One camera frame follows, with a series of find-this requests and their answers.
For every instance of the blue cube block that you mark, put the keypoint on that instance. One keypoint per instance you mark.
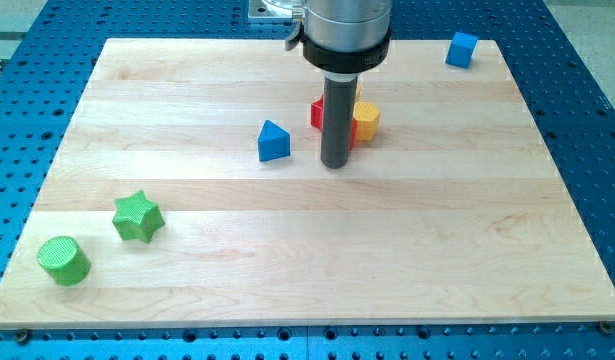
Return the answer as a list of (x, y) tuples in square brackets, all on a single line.
[(461, 50)]

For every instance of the yellow hexagonal block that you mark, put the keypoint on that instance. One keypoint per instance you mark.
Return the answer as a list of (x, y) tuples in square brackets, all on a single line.
[(367, 116)]

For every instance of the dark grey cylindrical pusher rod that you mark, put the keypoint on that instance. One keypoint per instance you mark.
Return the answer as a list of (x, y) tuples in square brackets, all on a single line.
[(338, 105)]

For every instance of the blue triangular prism block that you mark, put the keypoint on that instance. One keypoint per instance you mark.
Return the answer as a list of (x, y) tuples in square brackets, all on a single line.
[(273, 142)]

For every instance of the green star block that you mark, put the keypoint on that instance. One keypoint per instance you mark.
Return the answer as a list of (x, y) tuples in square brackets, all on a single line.
[(137, 218)]

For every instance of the green cylinder block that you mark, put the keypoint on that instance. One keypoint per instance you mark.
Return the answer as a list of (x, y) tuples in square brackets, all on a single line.
[(64, 260)]

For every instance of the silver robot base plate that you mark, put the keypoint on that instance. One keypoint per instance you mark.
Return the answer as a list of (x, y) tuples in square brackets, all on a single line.
[(271, 10)]

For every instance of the light wooden board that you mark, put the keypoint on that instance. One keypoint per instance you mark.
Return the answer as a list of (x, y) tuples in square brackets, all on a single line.
[(455, 212)]

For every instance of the red block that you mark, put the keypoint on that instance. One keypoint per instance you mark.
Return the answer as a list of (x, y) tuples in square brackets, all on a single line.
[(316, 119)]

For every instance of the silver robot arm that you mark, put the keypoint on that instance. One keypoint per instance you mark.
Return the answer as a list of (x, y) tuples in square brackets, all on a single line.
[(343, 38)]

